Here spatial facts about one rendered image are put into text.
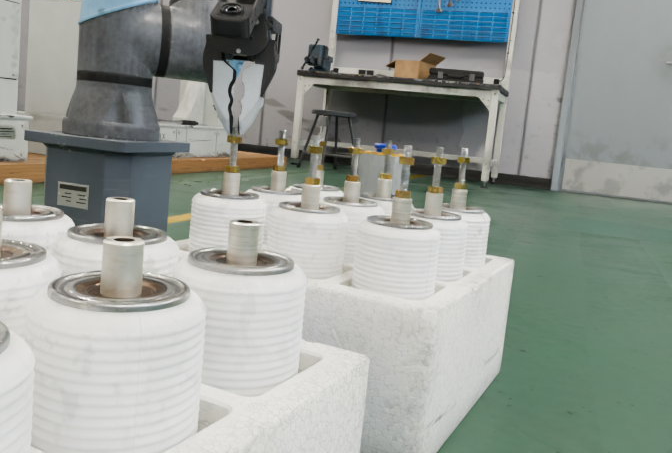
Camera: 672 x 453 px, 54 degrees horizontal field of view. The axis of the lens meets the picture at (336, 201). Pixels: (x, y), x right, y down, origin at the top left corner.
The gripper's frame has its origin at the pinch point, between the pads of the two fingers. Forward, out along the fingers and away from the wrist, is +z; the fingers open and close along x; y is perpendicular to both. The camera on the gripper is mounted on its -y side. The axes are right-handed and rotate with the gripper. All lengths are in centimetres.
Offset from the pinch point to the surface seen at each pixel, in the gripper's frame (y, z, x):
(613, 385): 20, 34, -57
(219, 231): -4.1, 13.3, -0.3
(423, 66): 462, -53, -24
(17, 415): -59, 12, -8
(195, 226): -3.0, 13.2, 3.1
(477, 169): 494, 26, -79
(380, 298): -14.7, 16.3, -21.1
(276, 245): -7.2, 13.5, -8.2
